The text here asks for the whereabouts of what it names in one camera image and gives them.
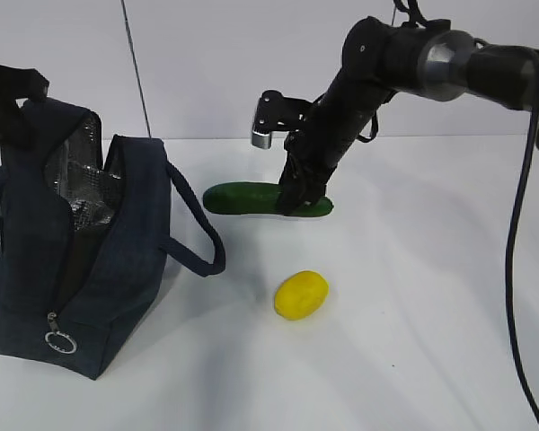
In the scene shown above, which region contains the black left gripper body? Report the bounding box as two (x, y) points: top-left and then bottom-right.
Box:
(0, 65), (49, 148)

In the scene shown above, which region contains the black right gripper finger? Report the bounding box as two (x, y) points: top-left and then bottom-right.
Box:
(276, 154), (315, 214)
(296, 177), (327, 208)

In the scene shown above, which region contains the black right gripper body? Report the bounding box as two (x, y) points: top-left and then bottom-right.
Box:
(285, 84), (395, 182)

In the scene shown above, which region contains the green cucumber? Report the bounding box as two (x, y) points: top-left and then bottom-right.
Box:
(202, 181), (334, 218)

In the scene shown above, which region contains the yellow lemon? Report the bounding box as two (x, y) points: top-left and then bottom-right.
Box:
(273, 270), (329, 321)

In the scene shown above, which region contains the dark blue lunch bag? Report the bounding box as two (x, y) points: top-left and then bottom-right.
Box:
(0, 99), (225, 379)

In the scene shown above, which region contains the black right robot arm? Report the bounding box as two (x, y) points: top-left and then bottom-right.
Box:
(277, 17), (539, 215)

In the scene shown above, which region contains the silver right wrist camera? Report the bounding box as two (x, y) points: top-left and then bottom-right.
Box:
(251, 90), (312, 150)

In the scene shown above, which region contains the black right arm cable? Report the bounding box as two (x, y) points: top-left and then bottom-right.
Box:
(358, 0), (539, 431)

